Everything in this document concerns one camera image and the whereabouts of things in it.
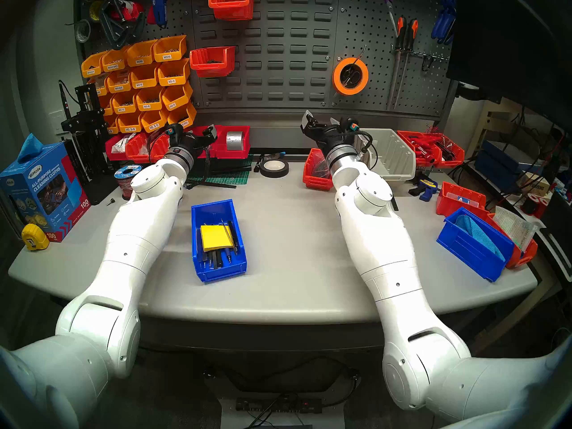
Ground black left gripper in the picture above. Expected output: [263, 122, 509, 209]
[169, 125, 219, 160]

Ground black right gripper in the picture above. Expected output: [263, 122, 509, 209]
[302, 110, 358, 152]

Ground small red parts bin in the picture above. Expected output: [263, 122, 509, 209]
[303, 148, 333, 191]

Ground blue bin with hand tools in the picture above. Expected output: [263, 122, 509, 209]
[191, 199, 248, 283]

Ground red hand tool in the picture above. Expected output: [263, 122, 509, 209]
[404, 135, 436, 158]

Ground red bin with red tool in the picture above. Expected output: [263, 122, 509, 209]
[397, 130, 443, 168]

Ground yellow bin labelled M4-0.7X6 HEX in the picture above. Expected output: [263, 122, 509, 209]
[167, 103, 197, 129]

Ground orange tape roll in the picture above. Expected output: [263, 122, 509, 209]
[333, 57, 370, 96]

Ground yellow bin labelled M3-6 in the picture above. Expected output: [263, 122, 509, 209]
[162, 82, 193, 111]

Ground green cutting mat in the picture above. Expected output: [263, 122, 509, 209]
[185, 155, 254, 186]

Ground orange-red plastic storage bin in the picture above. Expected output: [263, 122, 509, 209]
[125, 132, 152, 164]
[149, 133, 172, 163]

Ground yellow bin labelled M2.5-5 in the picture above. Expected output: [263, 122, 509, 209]
[140, 109, 169, 133]

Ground black pen blue tip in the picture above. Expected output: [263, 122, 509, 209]
[254, 152, 286, 173]

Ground grey pegboard with screwdrivers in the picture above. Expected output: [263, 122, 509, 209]
[333, 0, 458, 118]

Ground red louvre-hung bin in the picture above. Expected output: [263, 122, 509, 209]
[189, 46, 236, 78]
[208, 0, 256, 21]

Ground yellow bin labelled M3-4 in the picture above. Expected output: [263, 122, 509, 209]
[157, 59, 191, 87]

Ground yellow bin labelled M3-8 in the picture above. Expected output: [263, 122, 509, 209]
[135, 88, 166, 112]

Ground black tape roll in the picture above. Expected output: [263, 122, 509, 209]
[259, 159, 290, 179]

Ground large white plastic bin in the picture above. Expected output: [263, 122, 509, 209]
[357, 128, 416, 181]

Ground yellow bin labelled M2.5-6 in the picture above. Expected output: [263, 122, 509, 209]
[117, 112, 143, 134]

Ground yellow bin labelled M4-6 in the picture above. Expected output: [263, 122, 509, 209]
[130, 64, 160, 89]

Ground yellow bin labelled M3X6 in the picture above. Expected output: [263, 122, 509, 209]
[153, 35, 188, 63]

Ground yellow bin labelled M3-12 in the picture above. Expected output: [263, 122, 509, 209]
[111, 91, 139, 115]

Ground red bin with white bag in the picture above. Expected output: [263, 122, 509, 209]
[105, 135, 132, 161]

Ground yellow notepad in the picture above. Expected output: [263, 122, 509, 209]
[200, 225, 234, 252]

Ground yellow bin labelled M3X8 BAD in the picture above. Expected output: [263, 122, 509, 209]
[101, 48, 128, 73]

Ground grey pegboard with yellow bins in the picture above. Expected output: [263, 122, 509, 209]
[74, 0, 197, 134]

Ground blue yellow bar clamp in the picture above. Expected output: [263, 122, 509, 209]
[409, 171, 441, 202]

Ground black grey vise clamp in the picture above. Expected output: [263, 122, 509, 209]
[98, 0, 146, 50]

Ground red white tape roll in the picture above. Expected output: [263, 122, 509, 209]
[109, 0, 144, 23]

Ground red bin with blue label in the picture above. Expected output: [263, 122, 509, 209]
[436, 181, 487, 218]

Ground blue spring clamps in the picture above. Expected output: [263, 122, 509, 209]
[431, 0, 457, 46]

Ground blue cleaning cloths box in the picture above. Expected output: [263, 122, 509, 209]
[0, 142, 91, 242]

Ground blue cloth in dispenser box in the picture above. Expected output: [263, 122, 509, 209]
[17, 133, 44, 164]

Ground dark blue crate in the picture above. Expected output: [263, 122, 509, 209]
[475, 140, 532, 192]

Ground folded blue cloth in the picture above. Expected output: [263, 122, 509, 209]
[455, 215, 505, 261]

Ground blue bin with cloth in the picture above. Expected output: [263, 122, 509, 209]
[437, 208, 515, 282]

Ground yellow tape measure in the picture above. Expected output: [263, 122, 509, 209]
[21, 223, 50, 251]

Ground black monitor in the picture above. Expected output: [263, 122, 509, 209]
[447, 0, 572, 134]

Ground white paper packet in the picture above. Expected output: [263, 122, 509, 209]
[493, 206, 537, 250]

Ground brown cardboard box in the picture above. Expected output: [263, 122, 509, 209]
[521, 172, 552, 196]

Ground orange-red bin with paper packet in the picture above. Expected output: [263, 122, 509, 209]
[487, 211, 538, 270]

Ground black power strip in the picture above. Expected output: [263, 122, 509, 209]
[236, 397, 323, 414]

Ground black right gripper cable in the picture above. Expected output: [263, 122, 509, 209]
[355, 131, 379, 169]

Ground grey louvred wall panel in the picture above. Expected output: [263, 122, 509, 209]
[190, 0, 340, 109]

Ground red wire spool blue label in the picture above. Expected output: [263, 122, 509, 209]
[114, 164, 143, 200]

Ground metal tool holder rail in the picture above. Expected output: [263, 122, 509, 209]
[392, 48, 450, 61]

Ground orange black handled screwdriver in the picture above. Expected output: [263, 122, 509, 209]
[387, 16, 406, 111]
[393, 18, 419, 107]

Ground black metal frame stand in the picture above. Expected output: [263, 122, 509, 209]
[60, 83, 119, 205]

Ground blue handled pliers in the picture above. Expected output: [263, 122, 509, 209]
[147, 0, 172, 29]

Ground red bin with wires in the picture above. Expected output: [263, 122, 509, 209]
[427, 132, 465, 169]

